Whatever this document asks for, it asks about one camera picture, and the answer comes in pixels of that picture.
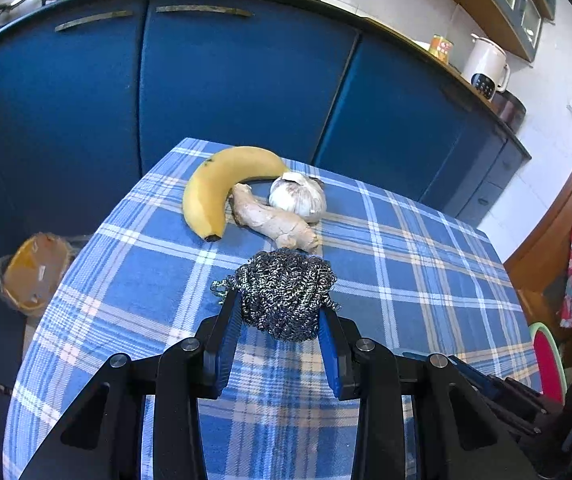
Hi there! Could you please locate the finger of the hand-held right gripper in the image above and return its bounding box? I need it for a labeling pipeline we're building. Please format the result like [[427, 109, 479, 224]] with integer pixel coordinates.
[[447, 354, 549, 437]]

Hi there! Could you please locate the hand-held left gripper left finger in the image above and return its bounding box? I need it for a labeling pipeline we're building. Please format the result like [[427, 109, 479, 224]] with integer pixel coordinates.
[[18, 294, 245, 480]]

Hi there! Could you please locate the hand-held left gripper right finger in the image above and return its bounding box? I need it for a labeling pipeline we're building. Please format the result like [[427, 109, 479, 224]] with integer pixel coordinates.
[[317, 306, 540, 480]]

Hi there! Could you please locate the steel wool scrubber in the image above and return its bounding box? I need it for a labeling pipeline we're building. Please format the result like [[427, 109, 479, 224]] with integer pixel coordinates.
[[210, 247, 338, 344]]

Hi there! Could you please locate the trash bin with plastic bag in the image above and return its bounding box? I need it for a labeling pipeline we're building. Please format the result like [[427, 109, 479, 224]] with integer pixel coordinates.
[[0, 232, 75, 319]]

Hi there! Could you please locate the blue checked tablecloth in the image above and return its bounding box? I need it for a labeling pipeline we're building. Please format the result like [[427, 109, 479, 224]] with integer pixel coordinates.
[[3, 137, 540, 480]]

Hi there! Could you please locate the wooden door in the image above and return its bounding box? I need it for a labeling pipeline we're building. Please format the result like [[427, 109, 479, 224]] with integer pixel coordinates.
[[503, 105, 572, 341]]

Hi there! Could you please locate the ginger root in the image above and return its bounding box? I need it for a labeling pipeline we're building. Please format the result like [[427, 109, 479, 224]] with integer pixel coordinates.
[[230, 183, 323, 252]]

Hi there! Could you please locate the yellow banana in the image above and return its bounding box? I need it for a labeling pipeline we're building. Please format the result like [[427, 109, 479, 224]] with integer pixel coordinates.
[[182, 146, 292, 243]]

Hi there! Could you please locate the garlic bulb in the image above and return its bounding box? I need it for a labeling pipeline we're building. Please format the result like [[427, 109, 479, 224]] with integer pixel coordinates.
[[269, 172, 328, 224]]

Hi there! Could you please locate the blue kitchen cabinet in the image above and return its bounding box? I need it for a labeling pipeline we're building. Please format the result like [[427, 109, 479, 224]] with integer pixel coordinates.
[[0, 0, 533, 386]]

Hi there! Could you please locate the dark rice cooker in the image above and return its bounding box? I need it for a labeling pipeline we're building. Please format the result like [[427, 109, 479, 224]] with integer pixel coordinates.
[[491, 90, 527, 134]]

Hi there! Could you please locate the white electric kettle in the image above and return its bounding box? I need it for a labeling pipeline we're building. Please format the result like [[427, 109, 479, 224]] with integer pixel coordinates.
[[460, 33, 512, 101]]

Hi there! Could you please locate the yellow tin can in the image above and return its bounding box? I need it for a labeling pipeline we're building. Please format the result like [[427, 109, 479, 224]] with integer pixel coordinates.
[[428, 34, 455, 64]]

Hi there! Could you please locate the dark frying pan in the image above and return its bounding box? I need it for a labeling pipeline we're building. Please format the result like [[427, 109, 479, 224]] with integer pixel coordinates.
[[0, 0, 38, 27]]

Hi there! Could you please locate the wooden wall cabinet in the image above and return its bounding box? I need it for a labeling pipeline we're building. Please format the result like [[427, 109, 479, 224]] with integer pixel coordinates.
[[406, 0, 558, 62]]

